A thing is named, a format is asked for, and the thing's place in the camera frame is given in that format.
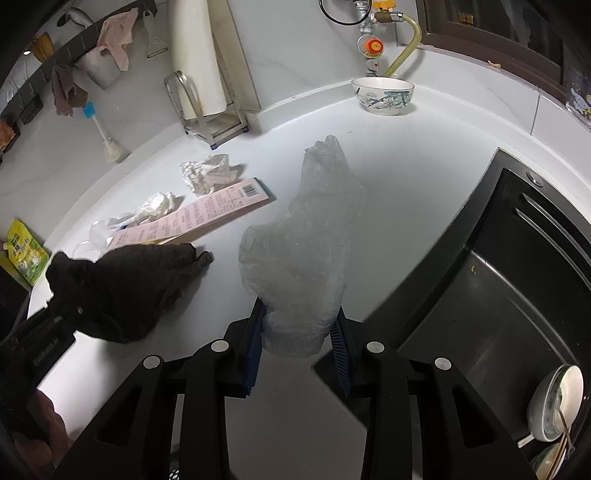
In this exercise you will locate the metal cutting board rack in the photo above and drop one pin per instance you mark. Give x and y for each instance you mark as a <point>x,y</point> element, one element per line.
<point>205,122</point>

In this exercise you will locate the pink cloth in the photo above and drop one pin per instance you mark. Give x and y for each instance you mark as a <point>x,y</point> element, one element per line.
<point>117,37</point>

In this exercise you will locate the printed glass cup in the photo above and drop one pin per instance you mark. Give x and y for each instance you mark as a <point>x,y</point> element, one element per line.
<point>579,101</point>

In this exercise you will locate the green yellow pouch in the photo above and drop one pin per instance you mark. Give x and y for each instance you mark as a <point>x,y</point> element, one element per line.
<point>25,254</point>

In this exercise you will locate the white plastic wrap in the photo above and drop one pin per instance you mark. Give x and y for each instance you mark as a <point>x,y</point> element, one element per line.
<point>157,205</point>

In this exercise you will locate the metal ladle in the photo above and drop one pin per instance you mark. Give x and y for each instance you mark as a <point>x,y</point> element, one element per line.
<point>76,16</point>

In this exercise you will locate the white bowl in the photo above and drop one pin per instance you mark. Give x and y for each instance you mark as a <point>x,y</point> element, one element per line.
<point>549,401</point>

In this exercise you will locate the brown cloth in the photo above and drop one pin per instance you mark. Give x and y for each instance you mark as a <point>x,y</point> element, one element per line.
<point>64,90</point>

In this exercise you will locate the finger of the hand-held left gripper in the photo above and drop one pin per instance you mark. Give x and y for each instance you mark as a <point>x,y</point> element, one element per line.
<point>64,314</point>

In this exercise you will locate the person's left hand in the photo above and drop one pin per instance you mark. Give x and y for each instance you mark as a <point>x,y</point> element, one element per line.
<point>48,429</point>

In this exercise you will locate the white peeler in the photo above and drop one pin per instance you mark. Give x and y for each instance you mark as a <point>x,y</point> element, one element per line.
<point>154,41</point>

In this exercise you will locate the black cloth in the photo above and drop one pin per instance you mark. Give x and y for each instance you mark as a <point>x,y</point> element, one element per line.
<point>129,290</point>

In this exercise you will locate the yellow packet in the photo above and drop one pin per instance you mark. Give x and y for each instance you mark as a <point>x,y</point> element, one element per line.
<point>159,240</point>

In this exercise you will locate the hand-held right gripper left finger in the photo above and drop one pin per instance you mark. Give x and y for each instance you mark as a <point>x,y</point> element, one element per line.
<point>254,350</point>

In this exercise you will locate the white cutting board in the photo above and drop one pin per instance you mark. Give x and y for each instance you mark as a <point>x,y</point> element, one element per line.
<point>198,50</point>

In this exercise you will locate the clear plastic bag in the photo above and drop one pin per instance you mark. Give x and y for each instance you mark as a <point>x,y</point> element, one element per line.
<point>300,258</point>

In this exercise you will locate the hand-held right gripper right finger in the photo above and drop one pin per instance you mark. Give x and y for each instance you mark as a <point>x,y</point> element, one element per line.
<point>340,360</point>

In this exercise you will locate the pink cardboard box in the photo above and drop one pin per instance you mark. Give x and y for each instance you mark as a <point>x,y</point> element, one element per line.
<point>203,214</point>

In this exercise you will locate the dark window frame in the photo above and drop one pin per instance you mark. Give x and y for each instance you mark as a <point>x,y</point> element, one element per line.
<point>461,44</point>

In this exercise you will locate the beige cutting board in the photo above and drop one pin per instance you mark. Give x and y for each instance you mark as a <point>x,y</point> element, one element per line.
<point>242,55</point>

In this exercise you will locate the printed paper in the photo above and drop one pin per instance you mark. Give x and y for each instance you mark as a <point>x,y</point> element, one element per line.
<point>207,173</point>

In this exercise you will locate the clear plastic packaging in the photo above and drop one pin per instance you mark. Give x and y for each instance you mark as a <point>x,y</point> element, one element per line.
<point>94,237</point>

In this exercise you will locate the gas valve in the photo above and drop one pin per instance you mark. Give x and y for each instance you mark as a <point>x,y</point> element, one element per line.
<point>373,46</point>

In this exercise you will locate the black sink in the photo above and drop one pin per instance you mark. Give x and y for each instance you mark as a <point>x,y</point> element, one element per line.
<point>485,300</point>

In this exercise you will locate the wooden chopsticks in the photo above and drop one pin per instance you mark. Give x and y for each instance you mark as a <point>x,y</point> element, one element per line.
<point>565,434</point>

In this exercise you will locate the black wall rail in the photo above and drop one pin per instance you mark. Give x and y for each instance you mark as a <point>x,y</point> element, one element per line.
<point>69,48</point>

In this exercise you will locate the blue white bottle brush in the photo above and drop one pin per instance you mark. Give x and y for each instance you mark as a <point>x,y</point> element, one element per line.
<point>111,147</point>

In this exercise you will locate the floral ceramic bowl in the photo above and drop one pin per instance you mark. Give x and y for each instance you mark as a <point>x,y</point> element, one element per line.
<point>382,97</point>

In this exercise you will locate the hanging metal cup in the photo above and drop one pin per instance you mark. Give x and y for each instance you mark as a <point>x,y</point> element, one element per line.
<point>99,67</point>

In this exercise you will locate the orange scouring cloth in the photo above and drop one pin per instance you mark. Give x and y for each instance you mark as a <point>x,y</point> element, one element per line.
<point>7,134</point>

